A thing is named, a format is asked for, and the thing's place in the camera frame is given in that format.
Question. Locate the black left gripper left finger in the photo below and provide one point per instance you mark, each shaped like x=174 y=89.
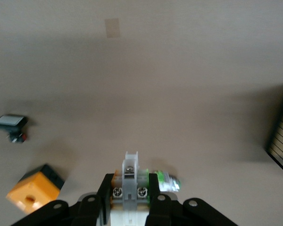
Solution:
x=85 y=212

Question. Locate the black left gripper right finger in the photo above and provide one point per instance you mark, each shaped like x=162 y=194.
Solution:
x=165 y=212

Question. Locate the red push button switch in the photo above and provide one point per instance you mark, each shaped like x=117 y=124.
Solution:
x=129 y=183

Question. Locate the black rectangular white-capped button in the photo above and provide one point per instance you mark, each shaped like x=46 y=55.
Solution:
x=9 y=121

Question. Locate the beige tape patch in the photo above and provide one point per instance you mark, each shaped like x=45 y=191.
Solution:
x=112 y=28

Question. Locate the green push button switch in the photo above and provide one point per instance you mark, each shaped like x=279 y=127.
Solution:
x=168 y=182

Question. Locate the orange button enclosure box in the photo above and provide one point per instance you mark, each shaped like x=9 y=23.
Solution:
x=35 y=190

